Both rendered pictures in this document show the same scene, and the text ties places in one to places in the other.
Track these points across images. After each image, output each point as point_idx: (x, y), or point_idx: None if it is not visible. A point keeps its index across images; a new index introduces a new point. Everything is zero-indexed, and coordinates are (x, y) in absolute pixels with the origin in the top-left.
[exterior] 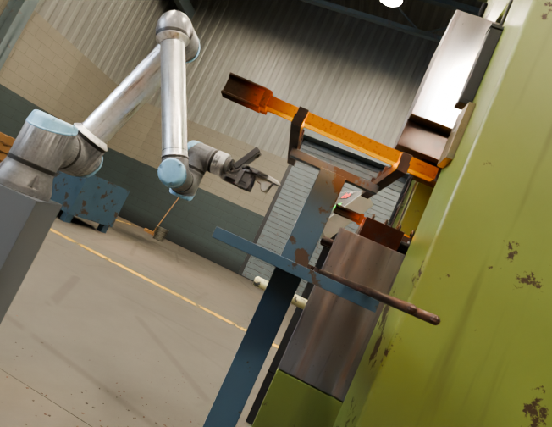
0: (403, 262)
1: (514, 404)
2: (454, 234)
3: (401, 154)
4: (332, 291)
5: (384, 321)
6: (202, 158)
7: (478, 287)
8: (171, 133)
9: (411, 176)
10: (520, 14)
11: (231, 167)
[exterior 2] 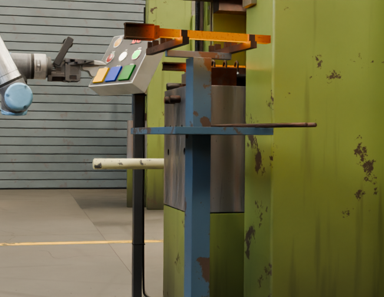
0: (247, 92)
1: (348, 152)
2: (283, 64)
3: (249, 36)
4: (248, 133)
5: (255, 141)
6: (23, 68)
7: (308, 92)
8: (0, 59)
9: (201, 1)
10: None
11: (53, 65)
